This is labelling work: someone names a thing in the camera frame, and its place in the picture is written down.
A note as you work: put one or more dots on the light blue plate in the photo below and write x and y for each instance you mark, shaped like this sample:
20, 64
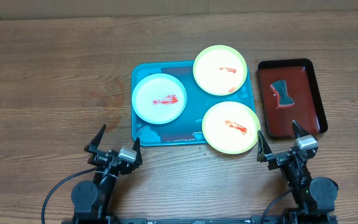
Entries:
159, 98

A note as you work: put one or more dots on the black red rectangular tray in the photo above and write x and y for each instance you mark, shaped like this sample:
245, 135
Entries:
302, 86

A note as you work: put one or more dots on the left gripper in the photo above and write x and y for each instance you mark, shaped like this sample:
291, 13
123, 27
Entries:
98, 158

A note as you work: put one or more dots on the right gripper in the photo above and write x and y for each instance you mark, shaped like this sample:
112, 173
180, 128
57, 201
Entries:
283, 155

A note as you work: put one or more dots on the yellow-green plate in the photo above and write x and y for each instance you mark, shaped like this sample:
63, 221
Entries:
230, 127
220, 70

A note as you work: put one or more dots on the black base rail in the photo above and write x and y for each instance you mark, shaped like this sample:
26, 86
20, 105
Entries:
197, 220

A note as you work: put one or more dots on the dark blue sponge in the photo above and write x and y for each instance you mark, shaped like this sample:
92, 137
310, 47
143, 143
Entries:
280, 91

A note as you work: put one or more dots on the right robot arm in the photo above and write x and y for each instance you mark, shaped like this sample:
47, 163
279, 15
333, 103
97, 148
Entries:
314, 197

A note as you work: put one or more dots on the teal plastic tray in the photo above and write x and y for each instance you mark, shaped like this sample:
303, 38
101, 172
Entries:
187, 128

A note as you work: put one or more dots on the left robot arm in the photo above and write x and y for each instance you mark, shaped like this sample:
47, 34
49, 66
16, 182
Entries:
91, 198

